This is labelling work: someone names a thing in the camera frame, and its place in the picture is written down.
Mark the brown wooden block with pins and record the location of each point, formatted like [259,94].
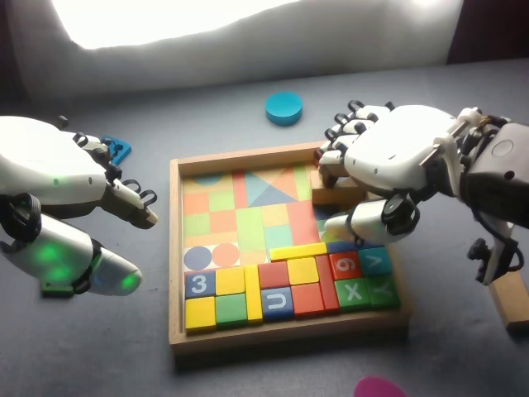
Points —
[330,195]

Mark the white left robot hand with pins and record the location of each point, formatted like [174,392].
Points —
[45,165]

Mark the grey table cloth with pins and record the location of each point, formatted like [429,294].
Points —
[82,351]

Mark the small black piece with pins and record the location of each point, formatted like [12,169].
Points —
[63,120]

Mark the blue round disc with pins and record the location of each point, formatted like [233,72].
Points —
[284,106]

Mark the dark curtain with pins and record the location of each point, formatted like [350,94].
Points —
[492,29]

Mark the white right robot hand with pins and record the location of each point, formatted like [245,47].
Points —
[396,144]

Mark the blue triangle block with holes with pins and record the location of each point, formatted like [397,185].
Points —
[122,151]

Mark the square wooden tray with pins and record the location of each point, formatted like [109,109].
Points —
[289,335]

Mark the flat green block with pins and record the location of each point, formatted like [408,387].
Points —
[53,290]

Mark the natural wooden plank block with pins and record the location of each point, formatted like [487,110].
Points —
[512,302]

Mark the pink round piece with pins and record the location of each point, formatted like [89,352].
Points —
[380,388]

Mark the white backdrop cloth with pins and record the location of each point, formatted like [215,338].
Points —
[248,45]

